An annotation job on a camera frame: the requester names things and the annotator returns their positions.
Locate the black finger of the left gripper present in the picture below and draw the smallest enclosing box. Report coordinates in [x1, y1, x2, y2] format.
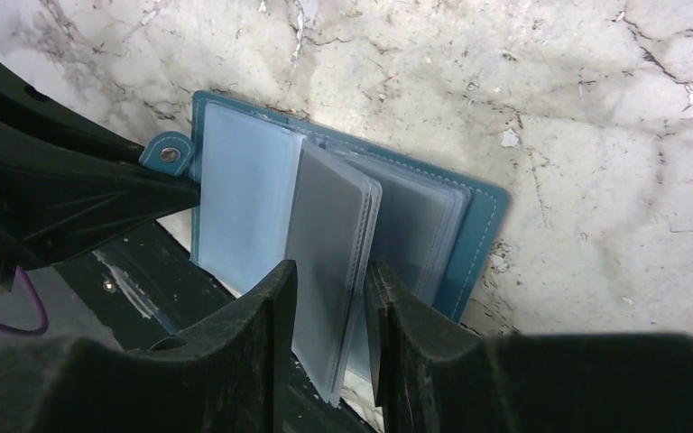
[0, 63, 199, 269]

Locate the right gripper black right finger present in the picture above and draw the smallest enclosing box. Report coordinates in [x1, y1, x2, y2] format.
[365, 262, 693, 432]

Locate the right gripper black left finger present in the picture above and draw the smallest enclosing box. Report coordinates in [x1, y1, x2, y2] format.
[0, 260, 297, 432]

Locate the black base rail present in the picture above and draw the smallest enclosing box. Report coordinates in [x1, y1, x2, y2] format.
[54, 222, 373, 432]

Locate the blue leather card holder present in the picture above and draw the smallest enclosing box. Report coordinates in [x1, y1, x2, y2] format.
[139, 91, 510, 405]

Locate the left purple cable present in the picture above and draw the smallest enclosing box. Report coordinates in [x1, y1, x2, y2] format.
[0, 265, 50, 337]

